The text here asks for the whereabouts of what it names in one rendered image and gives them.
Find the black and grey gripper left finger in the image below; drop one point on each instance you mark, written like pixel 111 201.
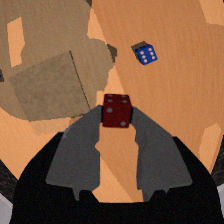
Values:
pixel 67 164

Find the red die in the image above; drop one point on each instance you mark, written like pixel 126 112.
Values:
pixel 116 110

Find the dark blue die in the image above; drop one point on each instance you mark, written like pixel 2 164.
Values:
pixel 146 54

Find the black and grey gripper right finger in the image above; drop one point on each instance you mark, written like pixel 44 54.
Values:
pixel 166 163

